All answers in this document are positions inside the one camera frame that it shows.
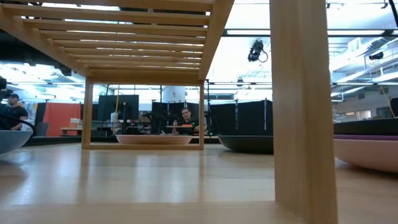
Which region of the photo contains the black overhead camera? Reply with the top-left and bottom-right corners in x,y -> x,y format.
247,39 -> 269,63

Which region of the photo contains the salmon pink plate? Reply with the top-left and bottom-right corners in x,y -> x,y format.
115,134 -> 193,146

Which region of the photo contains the wooden slatted shelf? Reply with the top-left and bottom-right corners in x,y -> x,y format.
0,0 -> 339,224

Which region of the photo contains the black partition screen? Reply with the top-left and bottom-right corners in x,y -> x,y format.
97,94 -> 140,123
151,101 -> 200,125
208,99 -> 274,136

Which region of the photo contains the white column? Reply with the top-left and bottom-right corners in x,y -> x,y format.
162,85 -> 187,104

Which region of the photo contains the dark green bowl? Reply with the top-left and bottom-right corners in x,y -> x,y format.
218,134 -> 274,155

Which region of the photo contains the red partition screen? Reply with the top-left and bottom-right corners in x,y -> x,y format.
42,102 -> 82,137

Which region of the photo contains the black hanging cable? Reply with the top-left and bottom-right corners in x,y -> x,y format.
387,0 -> 398,29

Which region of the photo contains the thick black cable hose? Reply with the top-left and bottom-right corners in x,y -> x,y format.
0,111 -> 38,138

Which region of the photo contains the grey-blue plate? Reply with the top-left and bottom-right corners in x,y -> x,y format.
0,129 -> 34,156

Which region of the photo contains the yellow pole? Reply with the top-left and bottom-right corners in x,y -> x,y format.
111,93 -> 121,135

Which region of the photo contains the pink bowl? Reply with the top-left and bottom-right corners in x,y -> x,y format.
333,138 -> 398,174

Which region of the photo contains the large dark grey plate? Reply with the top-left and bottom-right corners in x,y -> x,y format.
333,119 -> 398,137

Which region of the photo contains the person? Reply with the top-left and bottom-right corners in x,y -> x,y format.
171,107 -> 203,136
0,93 -> 29,131

